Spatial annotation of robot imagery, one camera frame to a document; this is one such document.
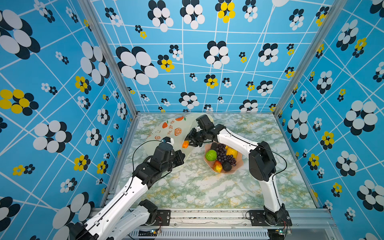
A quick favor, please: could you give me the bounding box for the yellow bell pepper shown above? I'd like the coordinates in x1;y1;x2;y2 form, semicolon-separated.
226;147;238;159

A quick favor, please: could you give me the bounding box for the dark avocado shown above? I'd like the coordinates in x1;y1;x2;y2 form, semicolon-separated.
222;161;232;172

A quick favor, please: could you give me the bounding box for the yellow red mango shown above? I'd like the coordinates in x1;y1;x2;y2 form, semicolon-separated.
213;161;223;173

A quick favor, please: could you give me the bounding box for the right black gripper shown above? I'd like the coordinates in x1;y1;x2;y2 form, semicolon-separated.
182;128;208;147

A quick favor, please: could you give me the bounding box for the left aluminium corner post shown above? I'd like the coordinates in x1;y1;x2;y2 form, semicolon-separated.
78;0;138;117

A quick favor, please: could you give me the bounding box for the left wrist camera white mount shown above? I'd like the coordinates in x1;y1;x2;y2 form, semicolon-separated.
161;137;175;146

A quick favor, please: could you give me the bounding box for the right aluminium corner post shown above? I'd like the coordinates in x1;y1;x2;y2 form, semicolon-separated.
273;0;349;115

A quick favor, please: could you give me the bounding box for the purple grape bunch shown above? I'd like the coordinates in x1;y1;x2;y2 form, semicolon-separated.
216;144;237;166

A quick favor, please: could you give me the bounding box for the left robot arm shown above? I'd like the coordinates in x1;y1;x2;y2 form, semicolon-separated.
69;141;185;240

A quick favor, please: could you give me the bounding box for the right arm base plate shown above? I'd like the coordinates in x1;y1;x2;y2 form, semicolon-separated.
246;210;293;227

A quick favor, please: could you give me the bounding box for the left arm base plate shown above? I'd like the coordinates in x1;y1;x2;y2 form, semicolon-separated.
144;210;171;227

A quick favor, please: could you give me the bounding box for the green orange papaya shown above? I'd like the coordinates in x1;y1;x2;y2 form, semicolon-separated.
182;140;190;149

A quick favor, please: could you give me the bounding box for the cream printed plastic bag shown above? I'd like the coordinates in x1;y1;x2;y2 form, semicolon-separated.
147;113;204;161

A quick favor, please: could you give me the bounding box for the aluminium corner post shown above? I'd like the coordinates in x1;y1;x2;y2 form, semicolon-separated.
273;0;349;115
78;0;138;117

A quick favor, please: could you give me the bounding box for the pink scalloped fruit bowl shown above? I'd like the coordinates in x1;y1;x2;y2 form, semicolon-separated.
204;142;244;174

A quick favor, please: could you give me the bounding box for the aluminium front rail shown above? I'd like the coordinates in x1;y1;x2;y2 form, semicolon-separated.
123;209;343;240

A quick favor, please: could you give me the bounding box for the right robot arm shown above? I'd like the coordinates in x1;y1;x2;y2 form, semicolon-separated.
183;115;292;226

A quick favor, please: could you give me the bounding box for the green lime fruit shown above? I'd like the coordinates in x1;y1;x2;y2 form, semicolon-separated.
205;150;217;162

